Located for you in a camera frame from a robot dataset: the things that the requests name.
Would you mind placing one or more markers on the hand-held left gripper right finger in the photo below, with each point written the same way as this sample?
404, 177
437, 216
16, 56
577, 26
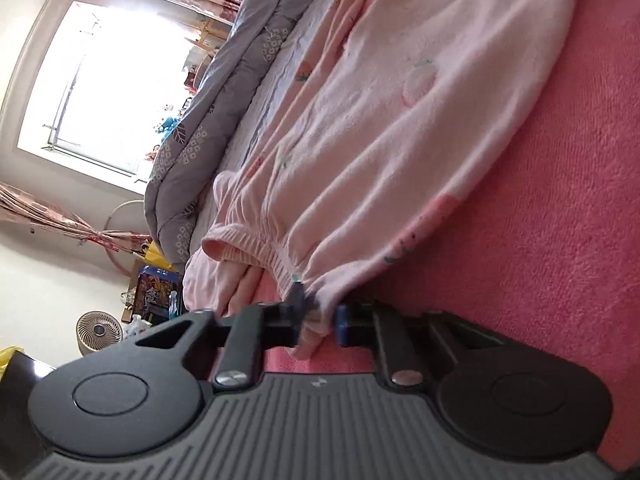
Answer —
342, 327

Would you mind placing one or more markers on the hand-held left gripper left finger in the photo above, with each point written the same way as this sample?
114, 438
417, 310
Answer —
245, 340

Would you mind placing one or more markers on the pink strawberry top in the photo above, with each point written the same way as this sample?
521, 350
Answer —
215, 285

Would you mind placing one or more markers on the pink strawberry pants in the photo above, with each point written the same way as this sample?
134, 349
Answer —
400, 135

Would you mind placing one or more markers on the colourful printed box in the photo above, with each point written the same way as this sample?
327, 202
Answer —
155, 292

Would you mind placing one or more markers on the yellow paper bag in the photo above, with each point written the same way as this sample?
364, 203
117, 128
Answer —
157, 257

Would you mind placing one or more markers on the beige standing fan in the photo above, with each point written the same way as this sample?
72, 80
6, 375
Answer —
100, 332

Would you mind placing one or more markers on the hula hoop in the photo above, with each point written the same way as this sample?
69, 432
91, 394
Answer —
112, 220

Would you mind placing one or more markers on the tied floral curtain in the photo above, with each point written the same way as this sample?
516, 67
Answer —
60, 220

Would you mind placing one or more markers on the grey floral duvet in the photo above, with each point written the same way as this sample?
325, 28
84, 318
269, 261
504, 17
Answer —
210, 120

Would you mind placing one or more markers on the black monitor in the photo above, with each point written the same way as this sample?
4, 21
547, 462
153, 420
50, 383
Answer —
25, 400

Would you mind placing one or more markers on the blue plush toy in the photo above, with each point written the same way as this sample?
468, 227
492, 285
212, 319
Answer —
167, 120

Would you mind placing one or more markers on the pink fleece blanket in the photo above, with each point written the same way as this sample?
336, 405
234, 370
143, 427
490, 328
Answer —
550, 210

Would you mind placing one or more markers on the window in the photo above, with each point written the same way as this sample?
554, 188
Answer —
110, 90

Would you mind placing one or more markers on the grey bed sheet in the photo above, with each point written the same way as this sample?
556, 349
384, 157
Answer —
295, 45

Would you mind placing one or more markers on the wooden easel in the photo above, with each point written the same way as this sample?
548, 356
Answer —
210, 35

